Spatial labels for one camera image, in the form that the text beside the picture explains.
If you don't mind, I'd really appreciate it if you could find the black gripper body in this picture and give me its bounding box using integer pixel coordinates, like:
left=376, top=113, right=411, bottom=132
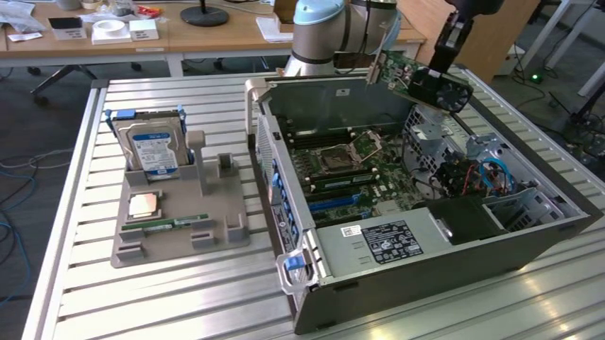
left=446, top=0, right=504, bottom=16

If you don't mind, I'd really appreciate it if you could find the green graphics card black fan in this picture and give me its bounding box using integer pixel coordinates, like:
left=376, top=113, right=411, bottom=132
left=366, top=49, right=475, bottom=115

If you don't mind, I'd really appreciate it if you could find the wooden cabinet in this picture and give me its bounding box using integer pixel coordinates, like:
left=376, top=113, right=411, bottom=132
left=415, top=0, right=540, bottom=83

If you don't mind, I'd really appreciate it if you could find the perforated metal drive cage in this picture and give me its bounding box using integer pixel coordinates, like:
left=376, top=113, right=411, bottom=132
left=403, top=104, right=476, bottom=173

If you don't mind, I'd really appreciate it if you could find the metal socket cover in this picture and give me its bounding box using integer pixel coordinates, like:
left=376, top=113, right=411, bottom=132
left=351, top=130, right=386, bottom=159

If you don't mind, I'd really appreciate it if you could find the black RAM slot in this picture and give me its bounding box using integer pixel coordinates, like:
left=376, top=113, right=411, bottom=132
left=281, top=126, right=347, bottom=135
left=285, top=134, right=352, bottom=144
left=283, top=130, right=350, bottom=140
left=288, top=138, right=354, bottom=148
left=304, top=169, right=374, bottom=181
left=301, top=164, right=372, bottom=177

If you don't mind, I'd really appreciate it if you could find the brown cardboard box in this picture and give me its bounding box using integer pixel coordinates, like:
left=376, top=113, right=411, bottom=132
left=272, top=0, right=297, bottom=25

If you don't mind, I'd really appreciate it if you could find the white paper stack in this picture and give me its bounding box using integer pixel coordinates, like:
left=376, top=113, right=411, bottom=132
left=253, top=16, right=295, bottom=44

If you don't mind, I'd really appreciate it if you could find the CPU socket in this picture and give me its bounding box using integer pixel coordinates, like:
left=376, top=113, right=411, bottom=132
left=315, top=144, right=363, bottom=175

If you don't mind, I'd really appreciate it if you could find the green motherboard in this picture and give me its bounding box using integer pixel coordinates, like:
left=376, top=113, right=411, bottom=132
left=280, top=122, right=426, bottom=230

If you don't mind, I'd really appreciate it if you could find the green RAM stick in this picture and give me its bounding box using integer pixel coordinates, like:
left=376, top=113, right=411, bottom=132
left=121, top=213, right=209, bottom=231
left=311, top=173, right=379, bottom=193

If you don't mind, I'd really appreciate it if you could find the metal disk bay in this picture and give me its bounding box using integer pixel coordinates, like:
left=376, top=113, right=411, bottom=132
left=480, top=186, right=567, bottom=234

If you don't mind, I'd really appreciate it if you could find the blue expansion card retainer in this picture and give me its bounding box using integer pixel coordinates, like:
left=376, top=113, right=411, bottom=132
left=267, top=157, right=299, bottom=245

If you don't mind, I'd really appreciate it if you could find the wooden desk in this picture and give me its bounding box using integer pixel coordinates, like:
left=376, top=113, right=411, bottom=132
left=0, top=0, right=171, bottom=68
left=167, top=0, right=426, bottom=68

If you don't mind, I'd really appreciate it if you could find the black round lamp base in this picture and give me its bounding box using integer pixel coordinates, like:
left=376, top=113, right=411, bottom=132
left=179, top=0, right=231, bottom=28

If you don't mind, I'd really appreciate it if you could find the grey power supply unit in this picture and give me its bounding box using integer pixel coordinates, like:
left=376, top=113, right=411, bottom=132
left=315, top=207, right=458, bottom=279

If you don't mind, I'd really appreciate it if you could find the white cube box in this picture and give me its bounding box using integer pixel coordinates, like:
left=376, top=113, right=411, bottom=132
left=128, top=19, right=160, bottom=43

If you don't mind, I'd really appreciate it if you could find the grey open PC case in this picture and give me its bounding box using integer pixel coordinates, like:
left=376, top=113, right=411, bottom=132
left=243, top=63, right=605, bottom=336

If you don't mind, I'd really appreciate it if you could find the hard disk with blue carrier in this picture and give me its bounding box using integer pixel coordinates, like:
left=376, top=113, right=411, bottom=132
left=102, top=105, right=192, bottom=182

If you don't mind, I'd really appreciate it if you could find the grey plastic parts rack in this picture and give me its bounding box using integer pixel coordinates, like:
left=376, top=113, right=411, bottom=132
left=109, top=130, right=252, bottom=269

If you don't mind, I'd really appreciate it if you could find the flat white box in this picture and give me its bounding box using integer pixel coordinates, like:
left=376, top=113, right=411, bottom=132
left=90, top=28, right=133, bottom=46

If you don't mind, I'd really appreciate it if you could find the white tape roll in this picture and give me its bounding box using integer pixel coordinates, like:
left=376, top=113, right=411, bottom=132
left=92, top=19, right=126, bottom=36

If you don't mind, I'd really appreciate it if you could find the silver CPU chip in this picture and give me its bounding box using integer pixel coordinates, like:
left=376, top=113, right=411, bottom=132
left=128, top=193, right=160, bottom=219

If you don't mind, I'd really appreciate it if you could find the white box with black lid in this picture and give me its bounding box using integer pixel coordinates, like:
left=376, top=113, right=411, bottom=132
left=48, top=16, right=86, bottom=40

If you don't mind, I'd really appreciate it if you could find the black office chair base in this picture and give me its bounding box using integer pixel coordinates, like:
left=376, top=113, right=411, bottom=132
left=26, top=62, right=144, bottom=106

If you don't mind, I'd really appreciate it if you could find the white paper label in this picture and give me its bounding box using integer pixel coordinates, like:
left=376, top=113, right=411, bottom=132
left=6, top=31, right=44, bottom=43

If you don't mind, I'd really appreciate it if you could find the clear plastic bag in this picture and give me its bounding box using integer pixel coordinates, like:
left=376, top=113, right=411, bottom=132
left=0, top=0, right=46, bottom=33

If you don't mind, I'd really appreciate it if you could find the white table frame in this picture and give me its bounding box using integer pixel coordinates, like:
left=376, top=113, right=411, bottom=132
left=516, top=0, right=605, bottom=98

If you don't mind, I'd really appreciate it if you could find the blue wire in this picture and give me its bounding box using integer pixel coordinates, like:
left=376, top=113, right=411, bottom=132
left=476, top=159, right=516, bottom=196

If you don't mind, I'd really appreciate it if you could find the black wire bundle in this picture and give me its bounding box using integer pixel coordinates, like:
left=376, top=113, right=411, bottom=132
left=432, top=161, right=467, bottom=198

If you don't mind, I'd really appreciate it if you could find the red wire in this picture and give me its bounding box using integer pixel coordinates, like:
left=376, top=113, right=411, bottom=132
left=464, top=165, right=479, bottom=196

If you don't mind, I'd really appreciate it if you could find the beige case handle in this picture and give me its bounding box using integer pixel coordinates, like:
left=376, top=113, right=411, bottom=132
left=275, top=247, right=319, bottom=295
left=244, top=79, right=269, bottom=104

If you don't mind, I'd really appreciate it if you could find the white floor cable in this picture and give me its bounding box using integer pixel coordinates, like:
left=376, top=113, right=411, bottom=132
left=0, top=148, right=72, bottom=170

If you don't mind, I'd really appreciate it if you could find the blue floor cable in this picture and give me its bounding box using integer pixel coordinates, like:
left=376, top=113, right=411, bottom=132
left=0, top=169, right=37, bottom=305

